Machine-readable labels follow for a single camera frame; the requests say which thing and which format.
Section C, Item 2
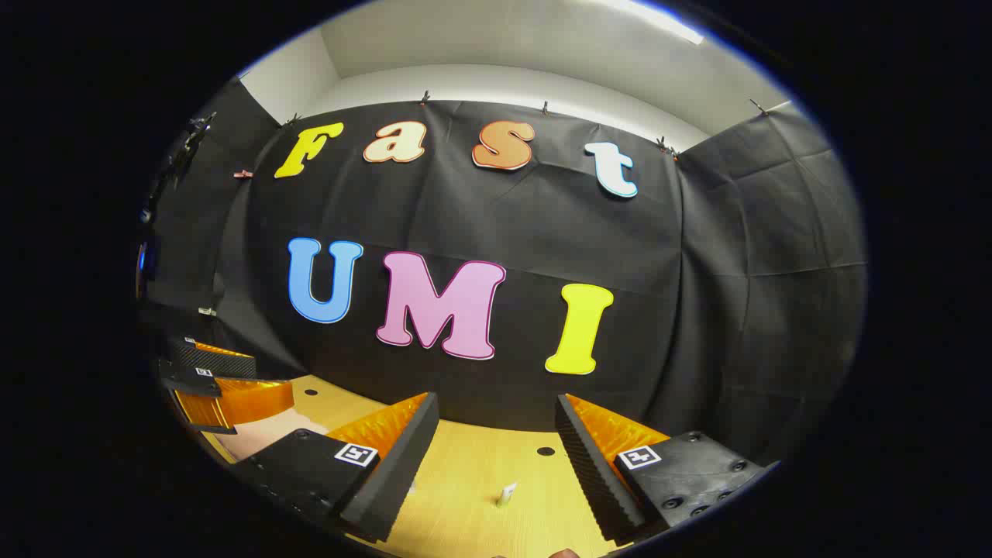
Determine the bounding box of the dark device with blue light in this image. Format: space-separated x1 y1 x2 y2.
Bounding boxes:
136 236 161 301

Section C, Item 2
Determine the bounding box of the black backdrop cloth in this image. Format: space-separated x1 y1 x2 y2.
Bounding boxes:
139 77 867 466

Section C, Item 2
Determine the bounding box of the pink suitcase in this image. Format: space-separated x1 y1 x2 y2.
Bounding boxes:
203 405 330 466

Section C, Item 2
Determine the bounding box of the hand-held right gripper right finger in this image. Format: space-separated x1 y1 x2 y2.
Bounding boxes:
554 393 782 545

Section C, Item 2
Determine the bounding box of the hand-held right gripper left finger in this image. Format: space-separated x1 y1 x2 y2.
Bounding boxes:
231 391 440 543

